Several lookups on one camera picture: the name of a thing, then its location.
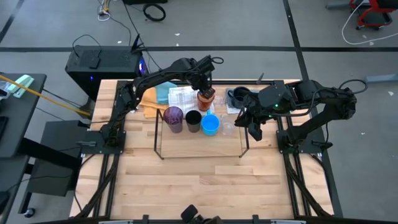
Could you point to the peach plastic cup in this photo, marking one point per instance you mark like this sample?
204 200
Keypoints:
201 97

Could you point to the grey floor bar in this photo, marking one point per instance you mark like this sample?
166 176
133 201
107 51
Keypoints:
381 78

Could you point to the teal cloth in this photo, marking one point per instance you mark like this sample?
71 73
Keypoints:
164 93

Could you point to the mint green stapler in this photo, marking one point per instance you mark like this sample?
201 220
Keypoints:
21 84

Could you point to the small white packet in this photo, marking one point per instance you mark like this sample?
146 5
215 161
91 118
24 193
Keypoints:
134 111

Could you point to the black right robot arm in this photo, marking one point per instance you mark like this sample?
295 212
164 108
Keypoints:
326 96

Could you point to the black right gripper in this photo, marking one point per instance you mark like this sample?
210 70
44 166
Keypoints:
256 109

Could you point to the orange faceted tumbler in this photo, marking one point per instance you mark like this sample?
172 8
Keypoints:
203 106

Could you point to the red metal stand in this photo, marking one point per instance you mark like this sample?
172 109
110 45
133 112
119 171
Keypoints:
362 21

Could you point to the black rolling cart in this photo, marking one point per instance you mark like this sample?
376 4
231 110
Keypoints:
53 180

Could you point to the black computer tower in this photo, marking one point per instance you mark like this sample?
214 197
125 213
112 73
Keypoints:
102 62

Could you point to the purple faceted tumbler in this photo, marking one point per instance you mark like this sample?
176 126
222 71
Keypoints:
173 119

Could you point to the black enamel mug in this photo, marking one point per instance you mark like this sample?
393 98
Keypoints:
239 95

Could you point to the black rig frame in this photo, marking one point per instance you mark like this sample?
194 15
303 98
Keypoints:
236 82

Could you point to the wooden shelf black frame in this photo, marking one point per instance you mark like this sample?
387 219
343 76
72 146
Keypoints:
202 146

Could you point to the white patterned towel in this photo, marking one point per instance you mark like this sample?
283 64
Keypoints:
182 99

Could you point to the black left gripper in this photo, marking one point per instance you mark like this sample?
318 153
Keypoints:
203 81

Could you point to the tall black plastic cup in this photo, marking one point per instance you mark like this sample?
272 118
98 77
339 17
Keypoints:
193 123

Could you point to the blue plastic cup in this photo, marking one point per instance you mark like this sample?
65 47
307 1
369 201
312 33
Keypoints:
210 124

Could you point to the clear glass cup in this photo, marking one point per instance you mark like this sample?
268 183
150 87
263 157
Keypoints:
228 126

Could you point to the black desk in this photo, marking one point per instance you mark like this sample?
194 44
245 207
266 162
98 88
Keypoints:
21 124

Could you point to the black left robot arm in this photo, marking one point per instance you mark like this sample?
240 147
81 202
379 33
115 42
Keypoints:
155 74

